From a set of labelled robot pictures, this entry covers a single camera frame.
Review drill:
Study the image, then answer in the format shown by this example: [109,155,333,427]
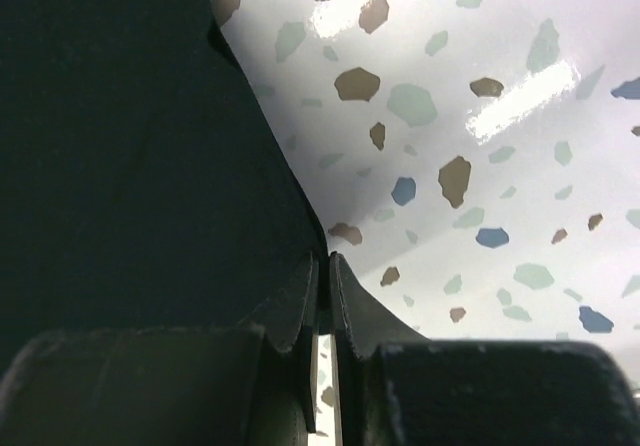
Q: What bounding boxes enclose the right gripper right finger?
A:
[328,253,639,446]

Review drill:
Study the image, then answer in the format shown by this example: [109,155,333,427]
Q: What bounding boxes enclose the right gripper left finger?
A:
[1,254,320,445]

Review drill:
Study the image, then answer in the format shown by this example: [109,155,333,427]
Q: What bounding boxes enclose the black t-shirt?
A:
[1,0,326,363]

